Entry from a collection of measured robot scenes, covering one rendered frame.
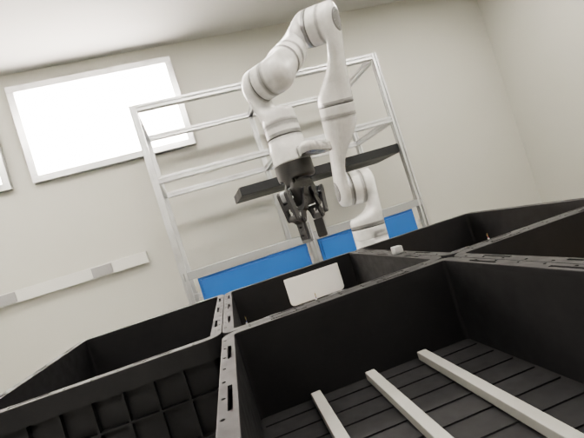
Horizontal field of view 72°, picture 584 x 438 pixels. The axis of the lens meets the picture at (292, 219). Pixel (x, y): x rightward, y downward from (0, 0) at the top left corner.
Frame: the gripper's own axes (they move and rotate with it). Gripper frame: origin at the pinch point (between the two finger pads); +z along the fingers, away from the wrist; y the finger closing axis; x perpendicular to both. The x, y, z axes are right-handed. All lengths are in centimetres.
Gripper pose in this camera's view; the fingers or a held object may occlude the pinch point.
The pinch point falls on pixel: (314, 231)
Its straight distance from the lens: 79.0
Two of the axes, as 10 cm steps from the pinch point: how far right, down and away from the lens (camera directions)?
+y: -5.5, 1.6, -8.2
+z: 3.0, 9.5, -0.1
